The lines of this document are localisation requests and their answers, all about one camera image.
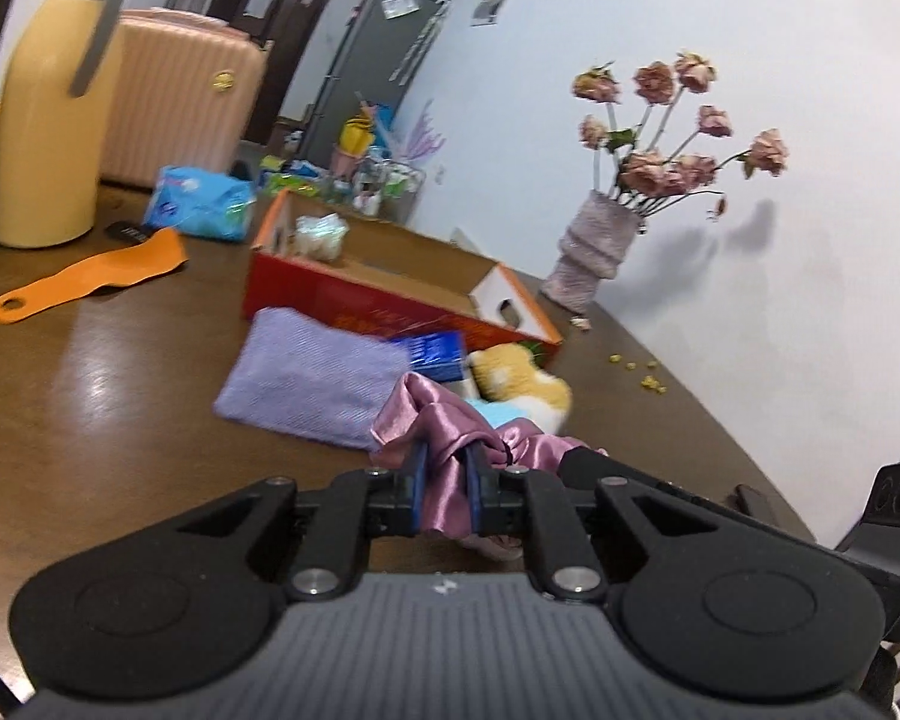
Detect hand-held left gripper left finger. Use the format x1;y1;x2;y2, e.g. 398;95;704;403
176;441;430;601

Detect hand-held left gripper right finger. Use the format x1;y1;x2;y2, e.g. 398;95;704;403
466;448;725;602

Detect pink satin scrunchie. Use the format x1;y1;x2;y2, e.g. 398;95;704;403
370;373;607;560

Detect light blue plush toy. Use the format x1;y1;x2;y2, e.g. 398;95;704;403
465;397;548;436

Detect yellow plush toy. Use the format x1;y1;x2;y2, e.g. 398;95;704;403
469;341;573;432

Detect purple knit cloth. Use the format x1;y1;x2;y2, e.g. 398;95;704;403
212;306;413;452

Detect red cardboard box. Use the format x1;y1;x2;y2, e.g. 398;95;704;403
241;187;563;367

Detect blue packet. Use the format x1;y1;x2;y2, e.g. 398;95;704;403
390;330;470;383

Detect scattered yellow crumbs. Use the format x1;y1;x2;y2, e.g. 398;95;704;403
607;349;668;396

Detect pink textured vase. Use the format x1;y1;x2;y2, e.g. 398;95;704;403
540;190;650;314

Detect crumpled plastic bag in box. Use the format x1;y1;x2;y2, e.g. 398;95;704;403
291;214;350;262

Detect black phone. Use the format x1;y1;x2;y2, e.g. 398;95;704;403
727;484;781;522

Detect storage rack with bottles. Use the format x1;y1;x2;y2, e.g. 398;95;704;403
330;142;425;222

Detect green packet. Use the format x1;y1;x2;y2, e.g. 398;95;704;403
259;157;320;196

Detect blue tissue pack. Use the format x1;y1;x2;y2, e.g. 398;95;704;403
142;163;258;243

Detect small black object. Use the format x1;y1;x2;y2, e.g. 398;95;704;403
105;220;158;248

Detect grey refrigerator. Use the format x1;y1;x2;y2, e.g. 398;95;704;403
298;0;451;170

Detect hanging strips on refrigerator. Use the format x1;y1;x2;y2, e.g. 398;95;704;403
390;4;451;83

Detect dried pink roses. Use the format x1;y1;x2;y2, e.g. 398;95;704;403
570;51;790;224

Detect pink suitcase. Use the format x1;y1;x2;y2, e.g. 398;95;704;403
99;6;267;192

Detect dark brown door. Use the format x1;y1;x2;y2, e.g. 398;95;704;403
217;0;346;147

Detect yellow thermos jug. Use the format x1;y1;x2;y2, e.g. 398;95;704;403
0;0;145;248

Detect purple flower wall sticker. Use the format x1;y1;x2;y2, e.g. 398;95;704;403
405;101;447;162

